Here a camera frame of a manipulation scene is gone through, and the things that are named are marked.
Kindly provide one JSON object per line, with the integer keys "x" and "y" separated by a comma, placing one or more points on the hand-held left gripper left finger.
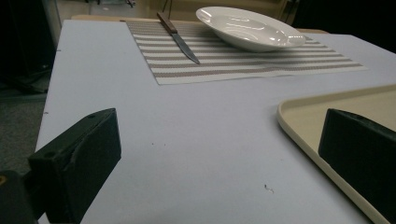
{"x": 81, "y": 161}

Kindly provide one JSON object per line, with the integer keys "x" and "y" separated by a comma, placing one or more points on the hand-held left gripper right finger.
{"x": 358, "y": 149}

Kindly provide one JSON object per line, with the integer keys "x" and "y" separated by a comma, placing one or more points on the beige plastic tray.
{"x": 314, "y": 124}

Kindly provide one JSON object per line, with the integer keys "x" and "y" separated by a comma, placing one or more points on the striped placemat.
{"x": 236, "y": 63}

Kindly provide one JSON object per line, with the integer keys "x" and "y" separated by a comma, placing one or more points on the white deep plate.
{"x": 249, "y": 29}

